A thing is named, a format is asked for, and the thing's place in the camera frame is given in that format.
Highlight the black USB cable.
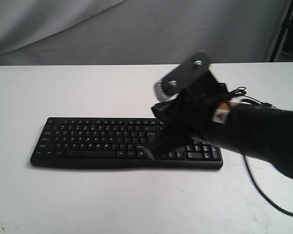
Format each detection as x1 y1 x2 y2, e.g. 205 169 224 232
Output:
228 86 276 108

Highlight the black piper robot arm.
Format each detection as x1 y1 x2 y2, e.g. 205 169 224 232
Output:
144 72 293 179

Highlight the black stand pole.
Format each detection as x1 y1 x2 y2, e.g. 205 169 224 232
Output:
269 0 293 62

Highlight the black acer keyboard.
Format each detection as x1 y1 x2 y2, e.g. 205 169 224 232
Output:
30 117 223 170

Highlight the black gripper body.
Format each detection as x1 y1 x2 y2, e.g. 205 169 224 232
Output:
150 72 229 146

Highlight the grey backdrop cloth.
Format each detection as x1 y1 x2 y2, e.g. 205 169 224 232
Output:
0 0 290 65

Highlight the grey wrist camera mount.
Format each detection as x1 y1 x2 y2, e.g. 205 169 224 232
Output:
153 51 211 102

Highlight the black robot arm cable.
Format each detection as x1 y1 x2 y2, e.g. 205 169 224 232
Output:
241 153 293 217

